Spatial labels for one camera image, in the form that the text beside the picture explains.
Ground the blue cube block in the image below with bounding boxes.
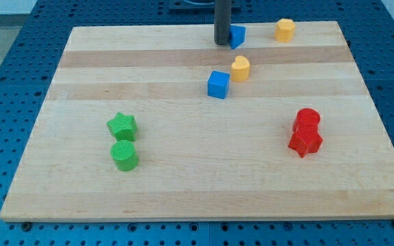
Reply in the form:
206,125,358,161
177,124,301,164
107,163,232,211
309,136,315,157
207,70,230,99

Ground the yellow heart block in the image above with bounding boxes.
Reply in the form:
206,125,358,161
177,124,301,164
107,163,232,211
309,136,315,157
231,55,250,82

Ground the wooden board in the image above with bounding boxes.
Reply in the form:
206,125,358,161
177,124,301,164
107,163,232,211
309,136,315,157
0,21,394,223

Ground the green star block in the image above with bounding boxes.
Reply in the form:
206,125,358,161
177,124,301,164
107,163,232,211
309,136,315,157
107,112,137,141

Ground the green cylinder block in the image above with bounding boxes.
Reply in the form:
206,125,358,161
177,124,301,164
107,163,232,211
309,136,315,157
110,140,139,172

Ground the blue triangular block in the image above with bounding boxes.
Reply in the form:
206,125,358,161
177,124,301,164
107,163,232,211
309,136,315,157
230,25,246,49

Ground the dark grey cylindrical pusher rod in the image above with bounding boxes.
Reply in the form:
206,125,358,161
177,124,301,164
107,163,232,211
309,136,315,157
214,0,232,45

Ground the red star block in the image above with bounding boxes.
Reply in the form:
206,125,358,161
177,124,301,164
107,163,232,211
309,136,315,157
288,124,323,158

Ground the red cylinder block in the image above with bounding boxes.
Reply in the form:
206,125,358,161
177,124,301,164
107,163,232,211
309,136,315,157
292,108,321,133

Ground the yellow hexagon block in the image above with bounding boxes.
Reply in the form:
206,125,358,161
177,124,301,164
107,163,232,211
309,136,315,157
274,18,296,42

